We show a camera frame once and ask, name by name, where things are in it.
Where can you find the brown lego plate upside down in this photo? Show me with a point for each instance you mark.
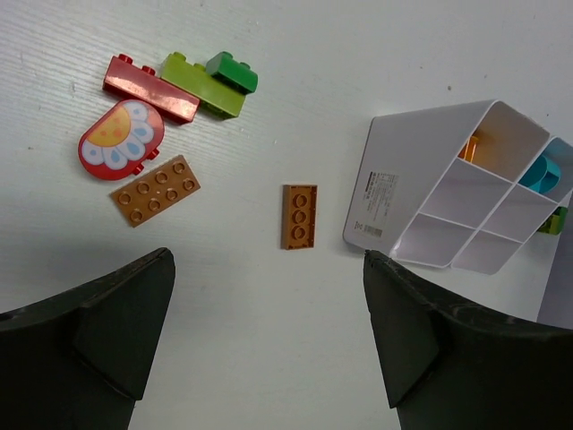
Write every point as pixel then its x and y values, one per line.
pixel 298 216

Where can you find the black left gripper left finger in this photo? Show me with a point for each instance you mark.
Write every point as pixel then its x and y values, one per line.
pixel 81 359

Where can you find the lime green small lego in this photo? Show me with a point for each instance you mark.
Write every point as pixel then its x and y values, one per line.
pixel 555 223

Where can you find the teal rounded lego brick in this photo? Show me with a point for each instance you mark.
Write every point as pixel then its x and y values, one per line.
pixel 542 176

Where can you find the white right divided container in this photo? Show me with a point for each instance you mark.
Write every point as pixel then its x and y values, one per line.
pixel 520 213

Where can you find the yellow rounded lego brick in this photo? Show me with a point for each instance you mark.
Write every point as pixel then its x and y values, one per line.
pixel 468 151

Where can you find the white left divided container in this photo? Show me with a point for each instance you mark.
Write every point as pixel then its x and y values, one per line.
pixel 415 200

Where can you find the lime green lego brick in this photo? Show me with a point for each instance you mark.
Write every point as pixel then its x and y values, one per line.
pixel 215 96

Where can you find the red long lego brick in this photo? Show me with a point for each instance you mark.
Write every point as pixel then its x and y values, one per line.
pixel 127 81

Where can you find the white divided container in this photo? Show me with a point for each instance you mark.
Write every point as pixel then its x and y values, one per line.
pixel 415 200
pixel 520 213

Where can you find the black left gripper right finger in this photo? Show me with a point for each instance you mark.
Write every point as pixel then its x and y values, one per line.
pixel 450 363

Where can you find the red flower lego piece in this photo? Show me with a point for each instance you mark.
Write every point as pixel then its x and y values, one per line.
pixel 116 146

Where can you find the brown 2x4 lego plate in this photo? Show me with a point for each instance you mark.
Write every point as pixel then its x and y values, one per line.
pixel 161 188

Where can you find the dark green lego brick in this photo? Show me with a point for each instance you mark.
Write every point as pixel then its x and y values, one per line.
pixel 236 75

